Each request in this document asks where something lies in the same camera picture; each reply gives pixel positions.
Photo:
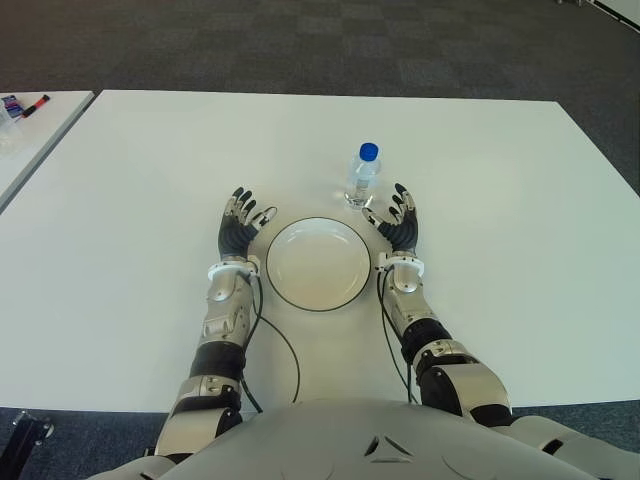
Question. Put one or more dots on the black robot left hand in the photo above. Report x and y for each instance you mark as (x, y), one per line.
(232, 240)

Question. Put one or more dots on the clear plastic bag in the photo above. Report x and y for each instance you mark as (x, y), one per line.
(7, 135)

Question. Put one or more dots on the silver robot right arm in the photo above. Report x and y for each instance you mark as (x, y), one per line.
(450, 380)

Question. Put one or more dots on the red marker pen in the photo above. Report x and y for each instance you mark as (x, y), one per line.
(36, 106)

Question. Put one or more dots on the white plate with black rim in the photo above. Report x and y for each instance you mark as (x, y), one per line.
(317, 265)

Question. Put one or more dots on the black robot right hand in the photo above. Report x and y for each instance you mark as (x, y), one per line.
(404, 232)

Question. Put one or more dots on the blue packet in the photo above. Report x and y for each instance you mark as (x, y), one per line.
(11, 106)

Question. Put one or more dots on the white side table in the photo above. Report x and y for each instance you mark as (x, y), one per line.
(45, 135)

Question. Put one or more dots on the black wheeled stand base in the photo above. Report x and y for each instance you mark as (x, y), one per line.
(30, 432)

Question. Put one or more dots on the grey robot torso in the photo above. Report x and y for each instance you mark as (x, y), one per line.
(325, 440)

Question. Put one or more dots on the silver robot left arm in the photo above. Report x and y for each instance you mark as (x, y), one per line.
(225, 310)

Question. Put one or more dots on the clear water bottle blue cap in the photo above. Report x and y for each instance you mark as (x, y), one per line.
(362, 175)

